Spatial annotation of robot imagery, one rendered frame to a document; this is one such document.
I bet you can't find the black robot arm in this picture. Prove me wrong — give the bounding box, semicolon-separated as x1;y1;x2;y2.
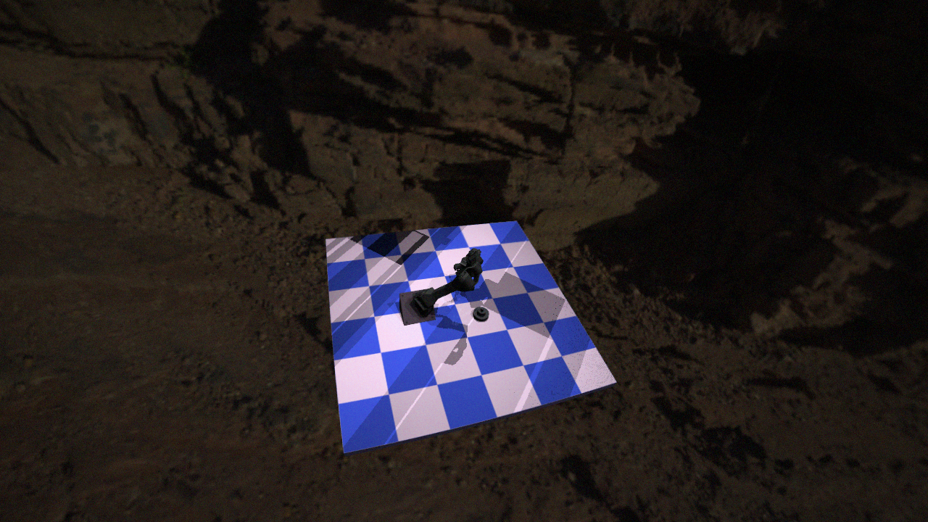
413;248;483;311

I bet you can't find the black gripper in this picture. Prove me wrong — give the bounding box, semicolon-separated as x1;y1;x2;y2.
453;263;475;291

